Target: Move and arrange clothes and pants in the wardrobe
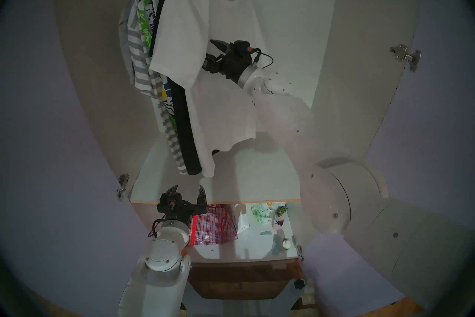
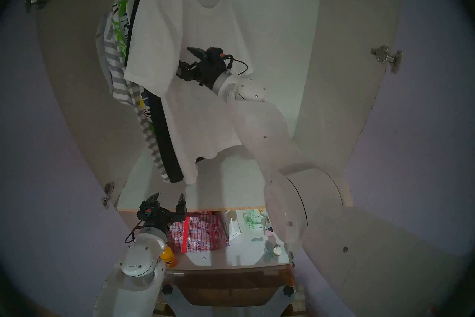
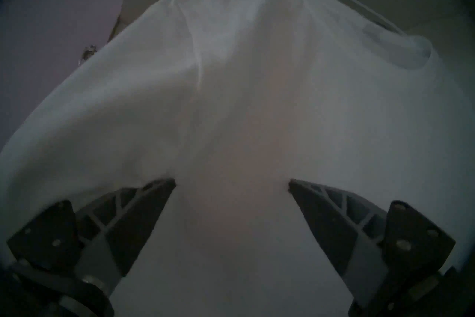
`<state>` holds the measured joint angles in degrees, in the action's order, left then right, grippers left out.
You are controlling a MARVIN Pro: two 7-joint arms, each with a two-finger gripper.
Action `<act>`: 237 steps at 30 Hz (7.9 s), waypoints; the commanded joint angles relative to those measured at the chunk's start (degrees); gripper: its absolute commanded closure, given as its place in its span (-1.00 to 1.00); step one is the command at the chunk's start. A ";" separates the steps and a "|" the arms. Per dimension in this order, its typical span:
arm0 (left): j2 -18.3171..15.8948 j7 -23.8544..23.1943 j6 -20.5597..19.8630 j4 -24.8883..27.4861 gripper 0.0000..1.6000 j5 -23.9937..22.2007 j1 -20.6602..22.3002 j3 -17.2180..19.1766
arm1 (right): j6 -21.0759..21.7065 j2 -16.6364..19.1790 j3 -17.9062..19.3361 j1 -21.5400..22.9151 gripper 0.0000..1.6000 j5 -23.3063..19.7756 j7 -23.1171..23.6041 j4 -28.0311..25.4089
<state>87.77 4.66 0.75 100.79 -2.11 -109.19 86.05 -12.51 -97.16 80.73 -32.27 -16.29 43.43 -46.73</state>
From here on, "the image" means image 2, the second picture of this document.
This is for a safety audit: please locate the black garment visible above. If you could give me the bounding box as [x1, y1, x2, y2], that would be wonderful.
[126, 0, 210, 184]

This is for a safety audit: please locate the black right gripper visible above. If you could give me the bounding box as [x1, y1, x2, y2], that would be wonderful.
[177, 47, 233, 89]

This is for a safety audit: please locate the grey white striped shirt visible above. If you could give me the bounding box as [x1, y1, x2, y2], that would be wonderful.
[104, 12, 171, 183]

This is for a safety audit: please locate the white wardrobe carcass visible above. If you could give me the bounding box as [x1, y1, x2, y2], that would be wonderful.
[35, 0, 403, 213]

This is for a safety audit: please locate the lavender wardrobe door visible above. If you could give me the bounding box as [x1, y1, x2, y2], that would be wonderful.
[341, 0, 475, 257]
[0, 0, 130, 317]

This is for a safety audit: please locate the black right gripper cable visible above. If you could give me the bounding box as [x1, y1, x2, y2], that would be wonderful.
[226, 56, 248, 77]

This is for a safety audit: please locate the green white packet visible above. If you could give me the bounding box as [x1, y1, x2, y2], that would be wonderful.
[243, 209, 266, 226]

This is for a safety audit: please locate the green floral print garment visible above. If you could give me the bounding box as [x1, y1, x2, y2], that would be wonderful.
[113, 0, 154, 135]

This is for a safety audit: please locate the grey robot torso frame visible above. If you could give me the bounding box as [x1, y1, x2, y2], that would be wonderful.
[163, 285, 297, 317]

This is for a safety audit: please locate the orange drink bottle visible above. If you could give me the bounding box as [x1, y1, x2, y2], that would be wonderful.
[160, 246, 178, 268]

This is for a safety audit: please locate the metal cabinet hinge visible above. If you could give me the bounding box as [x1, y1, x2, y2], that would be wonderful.
[25, 0, 52, 14]
[370, 45, 402, 74]
[100, 182, 115, 209]

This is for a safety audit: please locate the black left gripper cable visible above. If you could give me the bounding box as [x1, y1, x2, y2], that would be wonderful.
[124, 219, 143, 244]

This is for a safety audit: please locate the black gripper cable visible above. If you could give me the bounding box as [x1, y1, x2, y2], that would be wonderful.
[226, 56, 248, 77]
[124, 219, 143, 244]

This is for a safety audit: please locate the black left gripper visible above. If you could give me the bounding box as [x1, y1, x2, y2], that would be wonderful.
[136, 192, 187, 231]

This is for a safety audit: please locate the white T-shirt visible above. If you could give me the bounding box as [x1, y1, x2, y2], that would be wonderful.
[123, 0, 254, 185]

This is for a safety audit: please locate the red plaid woven bag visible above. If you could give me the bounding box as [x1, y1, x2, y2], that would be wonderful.
[166, 211, 230, 253]

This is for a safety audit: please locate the white carton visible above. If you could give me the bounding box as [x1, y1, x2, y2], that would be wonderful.
[225, 210, 242, 240]

